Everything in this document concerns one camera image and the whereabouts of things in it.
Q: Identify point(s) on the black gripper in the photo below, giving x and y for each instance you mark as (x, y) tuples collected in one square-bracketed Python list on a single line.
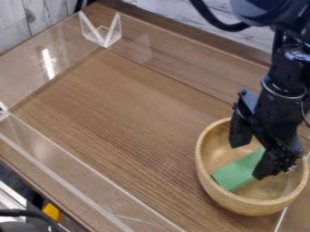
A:
[(269, 117)]

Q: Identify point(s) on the green rectangular block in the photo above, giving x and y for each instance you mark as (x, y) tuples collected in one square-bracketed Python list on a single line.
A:
[(236, 174)]

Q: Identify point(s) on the brown wooden bowl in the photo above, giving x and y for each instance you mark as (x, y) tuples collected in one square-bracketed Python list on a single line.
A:
[(265, 196)]

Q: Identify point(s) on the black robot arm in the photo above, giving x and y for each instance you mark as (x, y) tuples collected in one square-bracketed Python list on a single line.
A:
[(288, 16)]

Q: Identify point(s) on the clear acrylic corner bracket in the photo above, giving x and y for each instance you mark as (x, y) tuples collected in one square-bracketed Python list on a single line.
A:
[(102, 35)]

